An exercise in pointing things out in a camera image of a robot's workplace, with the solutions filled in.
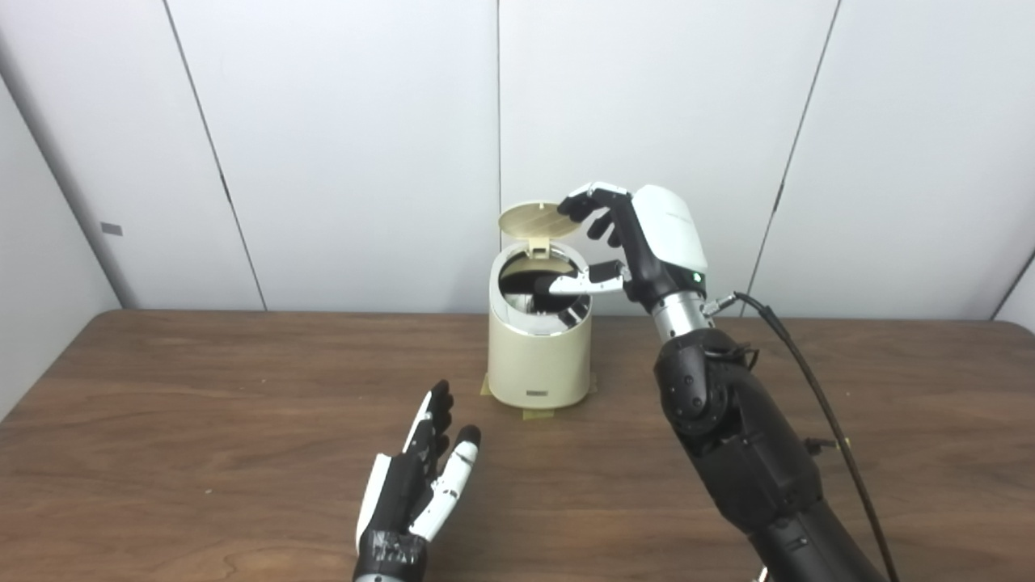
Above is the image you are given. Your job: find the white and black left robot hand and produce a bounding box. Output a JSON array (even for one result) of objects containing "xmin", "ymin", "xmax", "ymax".
[{"xmin": 353, "ymin": 380, "xmax": 482, "ymax": 582}]

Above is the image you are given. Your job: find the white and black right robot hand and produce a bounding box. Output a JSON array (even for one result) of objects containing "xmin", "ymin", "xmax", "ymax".
[{"xmin": 534, "ymin": 183, "xmax": 709, "ymax": 316}]

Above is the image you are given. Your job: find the cream round bin lid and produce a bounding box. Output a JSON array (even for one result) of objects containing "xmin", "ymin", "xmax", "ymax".
[{"xmin": 498, "ymin": 201, "xmax": 585, "ymax": 259}]

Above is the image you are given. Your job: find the cream-colored round bin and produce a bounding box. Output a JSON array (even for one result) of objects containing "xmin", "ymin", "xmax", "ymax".
[{"xmin": 488, "ymin": 240, "xmax": 593, "ymax": 410}]

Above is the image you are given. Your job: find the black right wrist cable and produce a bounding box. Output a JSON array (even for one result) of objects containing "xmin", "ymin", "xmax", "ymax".
[{"xmin": 703, "ymin": 291, "xmax": 901, "ymax": 582}]

